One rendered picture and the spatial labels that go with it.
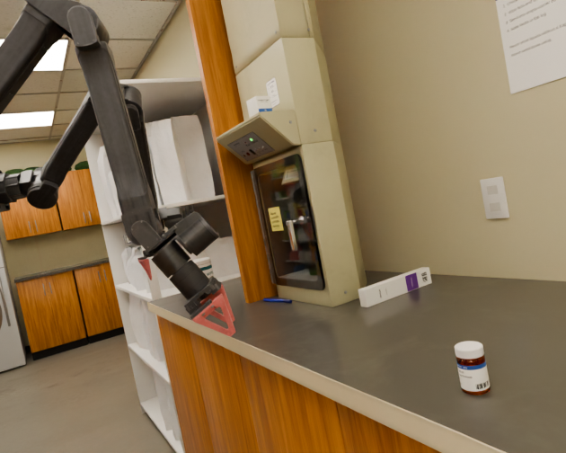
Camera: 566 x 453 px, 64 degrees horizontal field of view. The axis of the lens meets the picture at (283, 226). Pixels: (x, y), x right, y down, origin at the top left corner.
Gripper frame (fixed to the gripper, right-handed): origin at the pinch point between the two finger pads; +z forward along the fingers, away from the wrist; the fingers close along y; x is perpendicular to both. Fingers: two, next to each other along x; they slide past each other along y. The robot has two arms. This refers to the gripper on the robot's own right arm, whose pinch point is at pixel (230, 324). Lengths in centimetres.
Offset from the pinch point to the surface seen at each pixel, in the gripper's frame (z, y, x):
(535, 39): 0, 14, -97
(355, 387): 18.5, -16.8, -10.9
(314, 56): -35, 42, -62
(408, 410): 20.8, -28.0, -14.9
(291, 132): -22, 37, -42
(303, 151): -16, 38, -41
